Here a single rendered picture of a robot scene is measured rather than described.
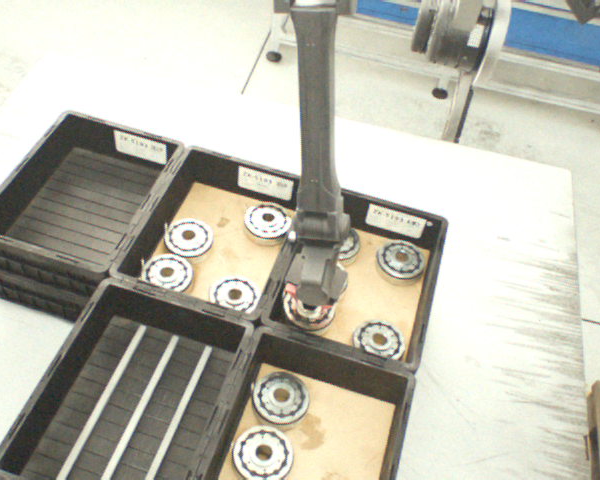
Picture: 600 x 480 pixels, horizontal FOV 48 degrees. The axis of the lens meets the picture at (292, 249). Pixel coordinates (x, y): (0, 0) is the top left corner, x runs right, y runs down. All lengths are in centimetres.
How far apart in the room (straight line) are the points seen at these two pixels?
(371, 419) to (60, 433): 55
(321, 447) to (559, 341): 68
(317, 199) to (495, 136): 230
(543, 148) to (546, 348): 180
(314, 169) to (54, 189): 75
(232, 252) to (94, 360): 37
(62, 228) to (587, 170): 243
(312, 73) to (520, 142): 241
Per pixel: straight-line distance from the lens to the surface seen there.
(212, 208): 155
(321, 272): 109
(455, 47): 159
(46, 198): 160
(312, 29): 96
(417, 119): 325
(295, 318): 130
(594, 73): 338
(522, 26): 325
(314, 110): 100
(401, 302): 144
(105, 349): 134
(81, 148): 171
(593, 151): 345
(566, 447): 155
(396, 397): 129
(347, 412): 129
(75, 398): 130
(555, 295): 177
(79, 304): 144
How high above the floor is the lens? 196
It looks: 50 degrees down
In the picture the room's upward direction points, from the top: 9 degrees clockwise
